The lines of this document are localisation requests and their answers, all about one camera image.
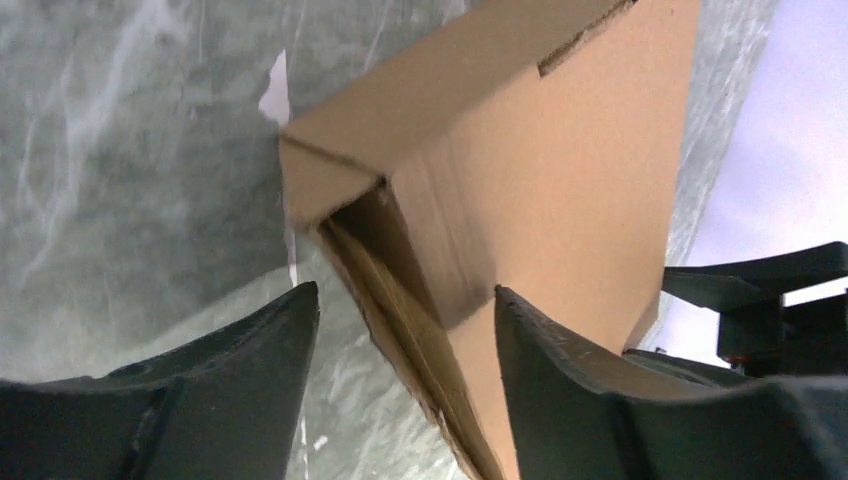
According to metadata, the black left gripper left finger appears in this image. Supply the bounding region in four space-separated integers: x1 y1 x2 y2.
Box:
1 282 319 479

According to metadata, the brown cardboard paper box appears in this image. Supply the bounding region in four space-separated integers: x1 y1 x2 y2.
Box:
280 1 701 479

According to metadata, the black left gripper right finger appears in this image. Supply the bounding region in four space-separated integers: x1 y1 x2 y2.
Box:
495 286 847 479

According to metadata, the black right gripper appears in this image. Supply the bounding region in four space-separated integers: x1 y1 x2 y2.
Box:
662 242 847 378

